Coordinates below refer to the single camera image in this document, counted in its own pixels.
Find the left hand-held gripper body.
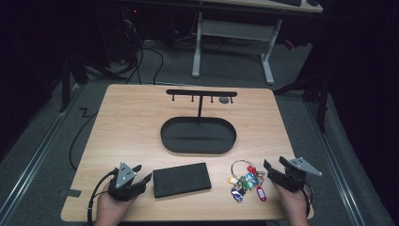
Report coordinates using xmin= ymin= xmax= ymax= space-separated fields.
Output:
xmin=107 ymin=161 xmax=148 ymax=202

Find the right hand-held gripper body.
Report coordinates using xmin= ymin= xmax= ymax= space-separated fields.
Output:
xmin=266 ymin=157 xmax=323 ymax=193

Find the key ring with colourful tags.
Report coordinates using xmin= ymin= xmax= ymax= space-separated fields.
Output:
xmin=227 ymin=159 xmax=268 ymax=203

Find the black leather wallet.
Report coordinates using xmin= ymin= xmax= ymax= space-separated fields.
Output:
xmin=152 ymin=161 xmax=213 ymax=200

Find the black key rack with tray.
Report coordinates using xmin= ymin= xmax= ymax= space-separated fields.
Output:
xmin=159 ymin=89 xmax=238 ymax=155

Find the person's left hand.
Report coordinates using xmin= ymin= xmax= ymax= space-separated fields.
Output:
xmin=93 ymin=182 xmax=136 ymax=226

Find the person's right hand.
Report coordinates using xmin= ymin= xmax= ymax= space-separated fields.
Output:
xmin=272 ymin=181 xmax=312 ymax=226

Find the grey tape strip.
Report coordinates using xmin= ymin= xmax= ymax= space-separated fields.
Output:
xmin=58 ymin=187 xmax=83 ymax=199

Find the black metal stand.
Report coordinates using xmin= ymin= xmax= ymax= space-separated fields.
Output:
xmin=58 ymin=51 xmax=128 ymax=114
xmin=272 ymin=70 xmax=331 ymax=134

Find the white-framed desk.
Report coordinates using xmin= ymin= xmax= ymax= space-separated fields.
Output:
xmin=190 ymin=0 xmax=325 ymax=86

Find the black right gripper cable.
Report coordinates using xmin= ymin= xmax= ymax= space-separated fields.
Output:
xmin=300 ymin=181 xmax=314 ymax=218

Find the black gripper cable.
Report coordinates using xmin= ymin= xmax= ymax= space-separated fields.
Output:
xmin=300 ymin=181 xmax=314 ymax=218
xmin=87 ymin=169 xmax=118 ymax=226

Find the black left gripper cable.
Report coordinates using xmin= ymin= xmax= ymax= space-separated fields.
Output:
xmin=87 ymin=169 xmax=118 ymax=226

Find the metal floor rail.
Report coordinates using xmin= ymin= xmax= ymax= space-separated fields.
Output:
xmin=304 ymin=99 xmax=367 ymax=226
xmin=0 ymin=83 xmax=83 ymax=222

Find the black floor cable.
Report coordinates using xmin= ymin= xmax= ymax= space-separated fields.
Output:
xmin=68 ymin=106 xmax=100 ymax=172

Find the bundle of black cables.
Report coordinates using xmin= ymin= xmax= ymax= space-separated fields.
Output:
xmin=109 ymin=8 xmax=166 ymax=86

